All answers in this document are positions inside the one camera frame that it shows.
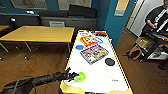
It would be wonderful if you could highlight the wooden rectangular table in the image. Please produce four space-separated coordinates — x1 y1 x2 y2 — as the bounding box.
0 25 11 34

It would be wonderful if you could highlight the interior glass window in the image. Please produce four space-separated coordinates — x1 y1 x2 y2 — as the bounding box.
57 0 93 11
0 0 8 9
9 0 48 10

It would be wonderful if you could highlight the brown black backpack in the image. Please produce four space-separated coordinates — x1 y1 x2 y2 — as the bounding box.
125 44 143 61

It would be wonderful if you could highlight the wooden air hockey table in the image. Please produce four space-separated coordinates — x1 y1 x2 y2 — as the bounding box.
59 29 134 94

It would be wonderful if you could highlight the white open door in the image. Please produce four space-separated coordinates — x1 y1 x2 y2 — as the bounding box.
125 0 149 38

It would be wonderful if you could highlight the yellow wall notice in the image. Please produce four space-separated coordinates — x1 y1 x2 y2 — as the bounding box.
113 0 130 18

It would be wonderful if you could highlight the purple board game box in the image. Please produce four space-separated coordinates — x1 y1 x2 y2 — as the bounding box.
79 45 110 64

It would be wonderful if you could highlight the green ball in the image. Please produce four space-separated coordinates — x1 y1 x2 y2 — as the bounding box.
75 71 87 83

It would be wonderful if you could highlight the long wooden bench table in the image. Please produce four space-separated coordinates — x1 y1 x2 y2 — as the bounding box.
0 25 76 61

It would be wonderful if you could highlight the tan tote bag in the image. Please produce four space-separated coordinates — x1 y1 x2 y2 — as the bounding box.
135 37 154 50

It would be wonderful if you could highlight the black air hockey pusher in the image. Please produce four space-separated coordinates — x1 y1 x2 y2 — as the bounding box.
104 57 116 67

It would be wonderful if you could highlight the red orange flat object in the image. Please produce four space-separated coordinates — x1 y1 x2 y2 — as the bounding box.
94 31 108 37

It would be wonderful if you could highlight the red yellow board game box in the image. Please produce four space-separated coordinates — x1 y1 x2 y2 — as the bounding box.
79 35 99 48

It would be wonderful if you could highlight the person in dark top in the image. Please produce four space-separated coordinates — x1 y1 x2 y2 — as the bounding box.
143 4 168 36

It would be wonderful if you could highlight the small blue disc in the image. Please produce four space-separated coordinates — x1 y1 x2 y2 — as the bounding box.
75 45 84 51

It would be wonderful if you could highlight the dark grey sofa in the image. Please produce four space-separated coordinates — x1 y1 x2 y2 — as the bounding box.
0 13 43 28
38 4 98 31

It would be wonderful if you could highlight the black sofa back cushion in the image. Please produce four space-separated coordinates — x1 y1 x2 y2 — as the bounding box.
68 4 98 19

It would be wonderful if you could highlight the blue plastic ring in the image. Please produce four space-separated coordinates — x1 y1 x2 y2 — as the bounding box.
94 37 105 44

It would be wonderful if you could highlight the white wall outlet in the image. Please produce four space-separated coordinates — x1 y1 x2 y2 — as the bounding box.
26 10 35 15

